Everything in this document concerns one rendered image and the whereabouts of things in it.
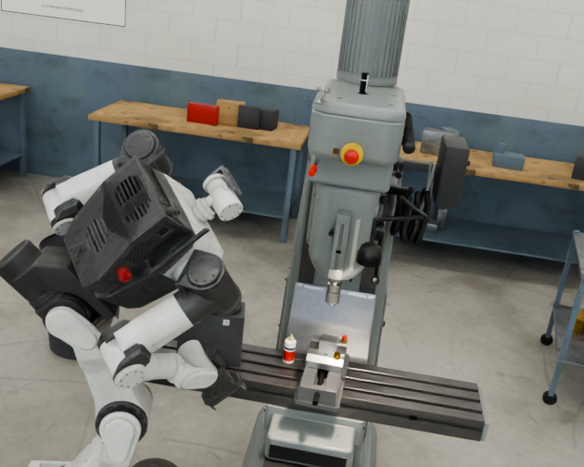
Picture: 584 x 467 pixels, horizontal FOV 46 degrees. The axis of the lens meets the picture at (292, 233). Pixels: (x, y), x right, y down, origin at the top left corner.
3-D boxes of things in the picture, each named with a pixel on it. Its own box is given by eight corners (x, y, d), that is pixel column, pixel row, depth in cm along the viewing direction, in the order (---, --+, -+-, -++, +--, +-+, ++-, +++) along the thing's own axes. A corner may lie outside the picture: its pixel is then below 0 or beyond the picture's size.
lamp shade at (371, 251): (363, 268, 195) (366, 247, 193) (351, 258, 201) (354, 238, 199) (385, 266, 198) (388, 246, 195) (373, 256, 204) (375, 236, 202)
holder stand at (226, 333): (239, 366, 238) (245, 314, 231) (175, 361, 236) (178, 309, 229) (240, 347, 249) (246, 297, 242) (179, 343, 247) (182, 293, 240)
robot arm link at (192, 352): (202, 397, 188) (186, 383, 179) (185, 367, 194) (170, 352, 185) (237, 373, 189) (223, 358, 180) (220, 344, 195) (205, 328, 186)
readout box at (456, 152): (461, 210, 233) (474, 149, 225) (434, 206, 233) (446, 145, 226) (456, 193, 251) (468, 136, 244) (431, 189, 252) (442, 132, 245)
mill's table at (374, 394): (487, 443, 226) (491, 423, 223) (122, 378, 237) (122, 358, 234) (478, 403, 247) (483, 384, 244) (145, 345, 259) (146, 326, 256)
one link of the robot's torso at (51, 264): (-15, 278, 170) (37, 235, 168) (1, 257, 182) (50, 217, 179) (67, 352, 180) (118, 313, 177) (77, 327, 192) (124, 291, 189)
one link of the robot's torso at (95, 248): (72, 321, 156) (193, 227, 150) (31, 211, 173) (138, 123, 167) (149, 343, 182) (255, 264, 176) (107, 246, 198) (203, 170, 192)
